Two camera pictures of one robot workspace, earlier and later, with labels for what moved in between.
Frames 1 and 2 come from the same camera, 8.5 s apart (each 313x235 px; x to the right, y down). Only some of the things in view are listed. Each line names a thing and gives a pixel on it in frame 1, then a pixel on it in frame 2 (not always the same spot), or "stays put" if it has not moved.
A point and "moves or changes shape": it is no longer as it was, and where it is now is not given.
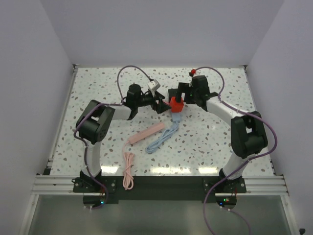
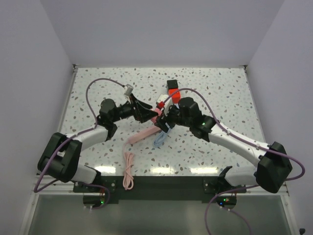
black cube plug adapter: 172,92 -> 172,83
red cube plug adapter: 176,107 moves or changes shape
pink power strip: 136,137 stays put
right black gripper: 184,88 -> 161,122
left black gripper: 161,106 -> 143,115
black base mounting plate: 160,189 stays put
